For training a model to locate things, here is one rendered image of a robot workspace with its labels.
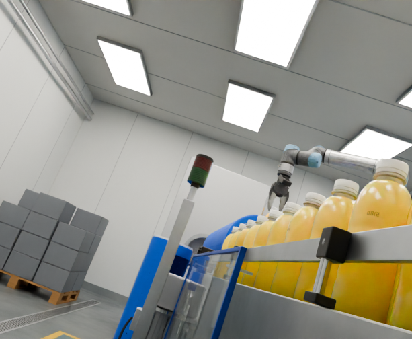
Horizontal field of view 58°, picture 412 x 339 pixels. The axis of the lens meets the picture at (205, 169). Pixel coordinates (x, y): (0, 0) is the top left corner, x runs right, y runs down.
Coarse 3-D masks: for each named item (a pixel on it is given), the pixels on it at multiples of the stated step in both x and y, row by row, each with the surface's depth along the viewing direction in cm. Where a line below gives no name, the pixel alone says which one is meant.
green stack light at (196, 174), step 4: (192, 168) 125; (196, 168) 124; (200, 168) 124; (192, 172) 124; (196, 172) 123; (200, 172) 123; (204, 172) 124; (188, 176) 125; (192, 176) 123; (196, 176) 123; (200, 176) 123; (204, 176) 124; (188, 180) 124; (192, 180) 123; (196, 180) 122; (200, 180) 123; (204, 180) 124; (200, 184) 123; (204, 184) 124
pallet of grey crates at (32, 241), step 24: (24, 192) 526; (0, 216) 477; (24, 216) 478; (48, 216) 478; (72, 216) 516; (96, 216) 520; (0, 240) 469; (24, 240) 470; (48, 240) 471; (72, 240) 471; (96, 240) 525; (0, 264) 461; (24, 264) 462; (48, 264) 463; (72, 264) 464; (48, 288) 456; (72, 288) 494
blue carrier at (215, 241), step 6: (246, 216) 170; (252, 216) 170; (234, 222) 170; (240, 222) 168; (246, 222) 169; (222, 228) 198; (228, 228) 173; (210, 234) 244; (216, 234) 203; (222, 234) 179; (228, 234) 166; (210, 240) 217; (216, 240) 192; (222, 240) 172; (204, 246) 239; (210, 246) 210; (216, 246) 188
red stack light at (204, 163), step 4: (196, 160) 125; (200, 160) 125; (204, 160) 124; (208, 160) 125; (196, 164) 124; (200, 164) 124; (204, 164) 124; (208, 164) 125; (212, 164) 127; (204, 168) 124; (208, 168) 125; (208, 172) 125
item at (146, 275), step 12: (156, 240) 240; (156, 252) 235; (180, 252) 236; (144, 264) 238; (156, 264) 232; (180, 264) 256; (144, 276) 232; (132, 288) 237; (144, 288) 229; (132, 300) 230; (144, 300) 226; (132, 312) 226; (120, 324) 228
